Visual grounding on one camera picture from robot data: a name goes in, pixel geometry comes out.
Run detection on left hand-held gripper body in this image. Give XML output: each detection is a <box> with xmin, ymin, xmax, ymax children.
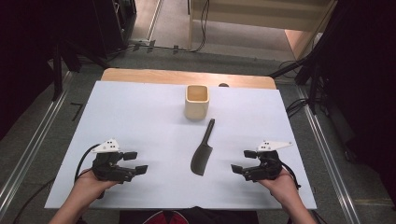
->
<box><xmin>91</xmin><ymin>138</ymin><xmax>138</xmax><ymax>184</ymax></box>

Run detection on black floor cable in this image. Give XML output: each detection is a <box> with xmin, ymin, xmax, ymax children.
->
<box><xmin>12</xmin><ymin>177</ymin><xmax>56</xmax><ymax>224</ymax></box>

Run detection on coiled black cables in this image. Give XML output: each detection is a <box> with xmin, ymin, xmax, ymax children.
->
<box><xmin>285</xmin><ymin>97</ymin><xmax>313</xmax><ymax>119</ymax></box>

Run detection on person's black red clothing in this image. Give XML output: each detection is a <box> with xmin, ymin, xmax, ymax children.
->
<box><xmin>119</xmin><ymin>205</ymin><xmax>260</xmax><ymax>224</ymax></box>

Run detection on black metal stand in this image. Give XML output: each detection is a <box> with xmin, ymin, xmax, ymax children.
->
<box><xmin>50</xmin><ymin>39</ymin><xmax>110</xmax><ymax>103</ymax></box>

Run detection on beige wooden furniture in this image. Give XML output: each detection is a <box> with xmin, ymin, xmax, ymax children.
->
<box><xmin>187</xmin><ymin>0</ymin><xmax>339</xmax><ymax>61</ymax></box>

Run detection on person's right hand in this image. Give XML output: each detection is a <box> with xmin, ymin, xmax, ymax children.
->
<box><xmin>257</xmin><ymin>167</ymin><xmax>302</xmax><ymax>207</ymax></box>

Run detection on left hand-held gripper cable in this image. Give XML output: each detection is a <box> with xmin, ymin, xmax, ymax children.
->
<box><xmin>74</xmin><ymin>143</ymin><xmax>101</xmax><ymax>183</ymax></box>

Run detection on thin hanging black cable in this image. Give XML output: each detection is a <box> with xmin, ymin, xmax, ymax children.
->
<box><xmin>186</xmin><ymin>0</ymin><xmax>210</xmax><ymax>53</ymax></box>

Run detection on long aluminium floor rail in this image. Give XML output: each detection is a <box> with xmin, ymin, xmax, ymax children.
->
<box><xmin>0</xmin><ymin>70</ymin><xmax>75</xmax><ymax>217</ymax></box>
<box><xmin>294</xmin><ymin>85</ymin><xmax>362</xmax><ymax>224</ymax></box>

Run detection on square wooden utensil holder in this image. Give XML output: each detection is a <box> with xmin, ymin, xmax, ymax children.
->
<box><xmin>184</xmin><ymin>84</ymin><xmax>210</xmax><ymax>121</ymax></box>

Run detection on person's left hand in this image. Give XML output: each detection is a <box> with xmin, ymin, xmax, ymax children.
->
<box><xmin>73</xmin><ymin>169</ymin><xmax>121</xmax><ymax>203</ymax></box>

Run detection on short aluminium floor rail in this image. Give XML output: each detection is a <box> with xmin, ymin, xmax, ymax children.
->
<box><xmin>145</xmin><ymin>0</ymin><xmax>164</xmax><ymax>42</ymax></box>

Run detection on black equipment cabinet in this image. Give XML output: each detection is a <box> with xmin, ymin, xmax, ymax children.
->
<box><xmin>92</xmin><ymin>0</ymin><xmax>138</xmax><ymax>59</ymax></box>

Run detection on white board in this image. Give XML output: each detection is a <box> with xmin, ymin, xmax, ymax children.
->
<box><xmin>44</xmin><ymin>80</ymin><xmax>318</xmax><ymax>210</ymax></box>

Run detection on black metal stand leg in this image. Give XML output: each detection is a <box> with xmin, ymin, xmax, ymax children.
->
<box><xmin>305</xmin><ymin>62</ymin><xmax>322</xmax><ymax>116</ymax></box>

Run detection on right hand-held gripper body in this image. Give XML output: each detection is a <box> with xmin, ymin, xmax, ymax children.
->
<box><xmin>242</xmin><ymin>140</ymin><xmax>294</xmax><ymax>183</ymax></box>

